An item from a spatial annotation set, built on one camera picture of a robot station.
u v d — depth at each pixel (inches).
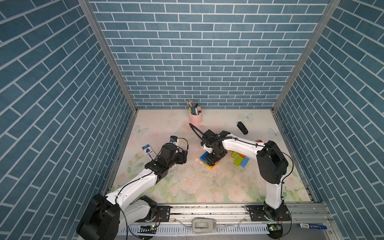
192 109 40.6
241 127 42.5
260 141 39.1
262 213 28.5
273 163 19.8
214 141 25.3
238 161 35.9
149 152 37.5
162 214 29.0
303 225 27.3
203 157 35.8
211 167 35.2
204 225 27.3
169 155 24.9
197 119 42.1
